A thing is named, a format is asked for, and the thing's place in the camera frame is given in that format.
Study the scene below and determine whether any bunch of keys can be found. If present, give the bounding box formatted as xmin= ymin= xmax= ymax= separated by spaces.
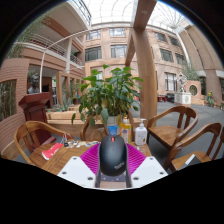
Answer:
xmin=60 ymin=133 xmax=70 ymax=148

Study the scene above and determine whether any red booklet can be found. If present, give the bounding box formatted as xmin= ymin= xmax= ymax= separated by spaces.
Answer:
xmin=41 ymin=142 xmax=64 ymax=161

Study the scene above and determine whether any dark red wooden lectern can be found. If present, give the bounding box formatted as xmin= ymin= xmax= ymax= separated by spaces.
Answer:
xmin=18 ymin=92 xmax=54 ymax=146

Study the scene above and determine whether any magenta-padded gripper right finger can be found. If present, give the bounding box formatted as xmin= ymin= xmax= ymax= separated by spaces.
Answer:
xmin=124 ymin=142 xmax=169 ymax=189

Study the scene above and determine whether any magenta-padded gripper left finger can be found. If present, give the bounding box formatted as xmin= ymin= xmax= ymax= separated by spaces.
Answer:
xmin=56 ymin=142 xmax=102 ymax=189

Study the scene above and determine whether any yellow dish soap bottle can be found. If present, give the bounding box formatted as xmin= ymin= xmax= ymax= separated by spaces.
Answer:
xmin=119 ymin=116 xmax=133 ymax=144

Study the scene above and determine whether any green leafy potted plant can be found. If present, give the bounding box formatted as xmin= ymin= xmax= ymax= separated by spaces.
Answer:
xmin=70 ymin=64 xmax=144 ymax=136

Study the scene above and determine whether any black computer mouse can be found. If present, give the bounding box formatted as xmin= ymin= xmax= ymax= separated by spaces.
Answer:
xmin=98 ymin=134 xmax=129 ymax=177

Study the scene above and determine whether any blue squeeze tube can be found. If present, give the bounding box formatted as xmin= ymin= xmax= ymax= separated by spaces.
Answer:
xmin=107 ymin=124 xmax=118 ymax=137

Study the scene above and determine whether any white pump dispenser bottle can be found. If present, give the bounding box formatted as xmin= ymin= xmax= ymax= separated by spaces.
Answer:
xmin=134 ymin=118 xmax=148 ymax=146

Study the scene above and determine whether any white stone statue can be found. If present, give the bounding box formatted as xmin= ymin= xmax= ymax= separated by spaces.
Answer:
xmin=176 ymin=72 xmax=189 ymax=95

